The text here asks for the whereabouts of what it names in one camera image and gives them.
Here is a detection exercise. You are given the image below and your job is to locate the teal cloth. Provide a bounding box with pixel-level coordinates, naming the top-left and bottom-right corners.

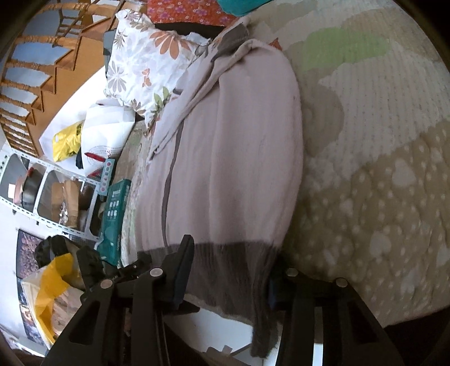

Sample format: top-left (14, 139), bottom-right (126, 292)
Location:
top-left (216, 0), bottom-right (272, 17)

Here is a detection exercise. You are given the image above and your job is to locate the white plastic bag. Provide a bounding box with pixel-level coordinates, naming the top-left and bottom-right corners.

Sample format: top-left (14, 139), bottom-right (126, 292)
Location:
top-left (39, 101), bottom-right (138, 174)

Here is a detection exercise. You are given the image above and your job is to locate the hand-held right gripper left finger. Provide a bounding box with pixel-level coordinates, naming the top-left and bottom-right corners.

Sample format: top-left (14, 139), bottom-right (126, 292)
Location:
top-left (42, 235), bottom-right (200, 366)

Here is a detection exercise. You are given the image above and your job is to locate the strip with coloured dots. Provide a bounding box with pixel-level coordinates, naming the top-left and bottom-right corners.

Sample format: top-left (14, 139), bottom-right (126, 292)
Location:
top-left (99, 158), bottom-right (116, 195)

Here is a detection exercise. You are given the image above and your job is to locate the black bag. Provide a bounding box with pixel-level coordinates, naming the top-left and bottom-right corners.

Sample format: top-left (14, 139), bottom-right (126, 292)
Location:
top-left (35, 235), bottom-right (107, 283)

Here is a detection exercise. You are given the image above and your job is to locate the yellow plastic bag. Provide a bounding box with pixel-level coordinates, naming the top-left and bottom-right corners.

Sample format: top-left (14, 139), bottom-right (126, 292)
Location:
top-left (21, 253), bottom-right (86, 348)

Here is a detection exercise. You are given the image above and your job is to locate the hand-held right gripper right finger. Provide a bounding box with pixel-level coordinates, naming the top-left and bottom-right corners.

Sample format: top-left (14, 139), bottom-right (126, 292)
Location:
top-left (268, 267), bottom-right (406, 366)

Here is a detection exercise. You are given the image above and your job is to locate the brown paper bag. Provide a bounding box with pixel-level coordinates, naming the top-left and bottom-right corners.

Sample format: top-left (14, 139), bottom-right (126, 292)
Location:
top-left (51, 179), bottom-right (86, 226)

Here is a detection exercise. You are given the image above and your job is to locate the yellow packet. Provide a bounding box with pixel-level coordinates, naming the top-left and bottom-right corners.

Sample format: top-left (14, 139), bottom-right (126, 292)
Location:
top-left (53, 120), bottom-right (87, 163)

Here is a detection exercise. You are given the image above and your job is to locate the white metal shelf rack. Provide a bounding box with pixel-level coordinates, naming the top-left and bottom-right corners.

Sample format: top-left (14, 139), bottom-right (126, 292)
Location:
top-left (0, 149), bottom-right (107, 244)

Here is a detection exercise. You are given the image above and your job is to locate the red floral cloth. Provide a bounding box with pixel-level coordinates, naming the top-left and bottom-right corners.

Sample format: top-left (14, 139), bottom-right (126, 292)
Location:
top-left (146, 0), bottom-right (237, 27)

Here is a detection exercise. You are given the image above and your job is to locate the beige quilted bedspread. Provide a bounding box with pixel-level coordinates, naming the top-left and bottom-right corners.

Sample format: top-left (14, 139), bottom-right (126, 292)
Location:
top-left (116, 0), bottom-right (450, 329)

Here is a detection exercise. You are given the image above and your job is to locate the green tissue pack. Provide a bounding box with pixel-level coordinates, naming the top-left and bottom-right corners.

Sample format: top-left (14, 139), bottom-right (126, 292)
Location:
top-left (96, 178), bottom-right (133, 265)

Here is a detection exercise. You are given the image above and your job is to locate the grey garment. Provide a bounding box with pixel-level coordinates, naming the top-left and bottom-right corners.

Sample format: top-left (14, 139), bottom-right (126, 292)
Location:
top-left (195, 23), bottom-right (254, 61)

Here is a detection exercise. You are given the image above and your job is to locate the white floral pillow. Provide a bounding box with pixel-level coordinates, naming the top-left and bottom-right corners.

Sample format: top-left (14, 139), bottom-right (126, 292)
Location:
top-left (103, 9), bottom-right (212, 124)

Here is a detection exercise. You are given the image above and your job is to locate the pink sweater with grey hem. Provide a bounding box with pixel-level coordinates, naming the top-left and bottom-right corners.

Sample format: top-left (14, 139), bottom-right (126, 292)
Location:
top-left (135, 39), bottom-right (305, 360)

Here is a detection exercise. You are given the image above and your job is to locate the dark cooking pot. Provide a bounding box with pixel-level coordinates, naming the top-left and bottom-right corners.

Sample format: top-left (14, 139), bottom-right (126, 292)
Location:
top-left (18, 168), bottom-right (40, 212)

